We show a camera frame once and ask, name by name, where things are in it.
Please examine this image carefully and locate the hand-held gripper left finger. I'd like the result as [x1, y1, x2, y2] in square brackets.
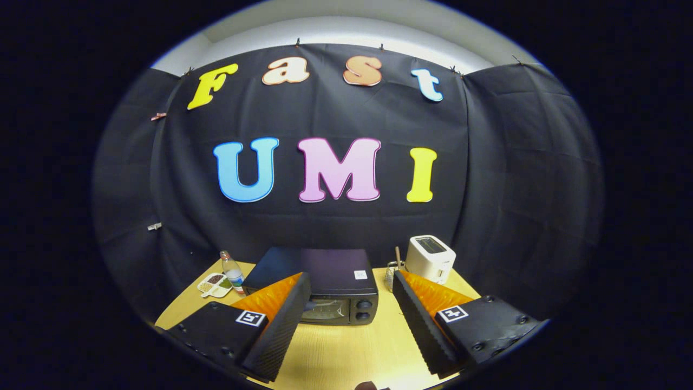
[165, 272, 312, 382]

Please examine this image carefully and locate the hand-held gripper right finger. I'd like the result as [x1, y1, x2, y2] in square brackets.
[393, 270, 544, 379]

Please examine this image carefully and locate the glass toaster oven door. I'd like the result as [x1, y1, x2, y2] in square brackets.
[300, 297, 351, 324]

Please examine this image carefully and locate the black toaster oven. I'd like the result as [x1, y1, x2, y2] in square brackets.
[242, 247, 379, 326]

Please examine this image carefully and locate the white bread toaster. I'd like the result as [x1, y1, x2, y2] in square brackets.
[405, 235, 456, 285]

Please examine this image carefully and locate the clear plastic water bottle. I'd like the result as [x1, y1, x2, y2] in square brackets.
[220, 250, 245, 296]

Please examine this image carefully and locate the divided dish of beans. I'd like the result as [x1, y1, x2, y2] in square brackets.
[197, 272, 233, 299]

